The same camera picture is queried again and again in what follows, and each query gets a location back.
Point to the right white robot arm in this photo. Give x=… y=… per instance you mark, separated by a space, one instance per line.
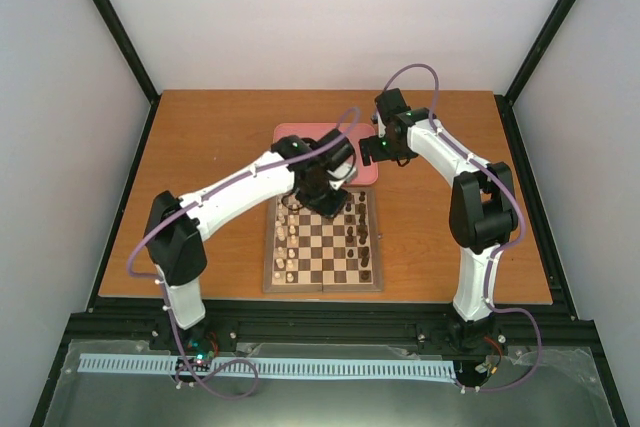
x=483 y=212

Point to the light blue cable duct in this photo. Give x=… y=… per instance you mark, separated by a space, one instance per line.
x=272 y=368

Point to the black aluminium frame base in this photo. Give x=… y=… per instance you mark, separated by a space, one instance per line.
x=426 y=329

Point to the pink plastic tray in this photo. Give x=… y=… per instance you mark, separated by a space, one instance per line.
x=366 y=175

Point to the transparent acrylic sheet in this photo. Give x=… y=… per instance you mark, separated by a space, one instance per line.
x=565 y=391

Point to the wooden chess board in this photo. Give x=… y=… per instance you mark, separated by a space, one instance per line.
x=314 y=248

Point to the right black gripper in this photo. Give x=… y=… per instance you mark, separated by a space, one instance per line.
x=376 y=155

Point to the dark king chess piece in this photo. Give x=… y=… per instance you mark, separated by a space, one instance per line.
x=362 y=238

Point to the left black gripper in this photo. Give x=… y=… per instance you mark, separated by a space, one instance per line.
x=328 y=210

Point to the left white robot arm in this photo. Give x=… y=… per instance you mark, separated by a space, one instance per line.
x=178 y=226

